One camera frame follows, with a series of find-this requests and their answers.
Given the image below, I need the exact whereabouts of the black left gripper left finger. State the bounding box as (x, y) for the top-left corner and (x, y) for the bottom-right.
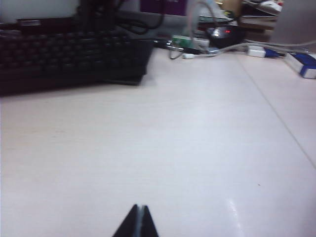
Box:
(112, 203), (140, 237)

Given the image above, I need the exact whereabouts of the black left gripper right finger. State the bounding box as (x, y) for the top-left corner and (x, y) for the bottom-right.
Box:
(141, 205), (160, 237)

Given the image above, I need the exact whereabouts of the black keyboard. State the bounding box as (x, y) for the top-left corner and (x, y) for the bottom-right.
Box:
(0, 18), (155, 97)

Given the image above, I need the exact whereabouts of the black computer mouse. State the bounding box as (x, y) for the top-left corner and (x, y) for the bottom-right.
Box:
(206, 26), (246, 49)

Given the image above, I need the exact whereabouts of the white adapter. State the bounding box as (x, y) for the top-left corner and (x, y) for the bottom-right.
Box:
(247, 48), (267, 57)

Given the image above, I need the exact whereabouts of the clear acrylic sign holder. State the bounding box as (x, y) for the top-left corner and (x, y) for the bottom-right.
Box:
(140, 0), (199, 40)

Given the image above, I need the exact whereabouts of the black monitor stand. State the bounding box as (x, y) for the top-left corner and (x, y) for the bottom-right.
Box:
(78, 0), (121, 33)

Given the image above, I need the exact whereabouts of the purple name card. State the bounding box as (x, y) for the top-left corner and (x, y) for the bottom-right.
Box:
(140, 0), (186, 16)

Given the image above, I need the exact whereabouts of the blue white medicine box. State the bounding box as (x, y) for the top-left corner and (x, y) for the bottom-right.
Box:
(283, 51), (316, 79)

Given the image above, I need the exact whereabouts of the wooden desk organizer box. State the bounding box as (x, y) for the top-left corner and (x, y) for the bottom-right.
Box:
(222, 0), (279, 32)

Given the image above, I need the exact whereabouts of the silver monitor stand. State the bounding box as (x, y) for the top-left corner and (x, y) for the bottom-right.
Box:
(270, 0), (316, 46)

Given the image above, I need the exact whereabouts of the black cable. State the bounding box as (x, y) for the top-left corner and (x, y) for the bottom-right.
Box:
(116, 11), (166, 35)

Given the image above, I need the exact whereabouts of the blue cable plug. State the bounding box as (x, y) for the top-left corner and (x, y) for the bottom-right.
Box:
(265, 48), (284, 58)

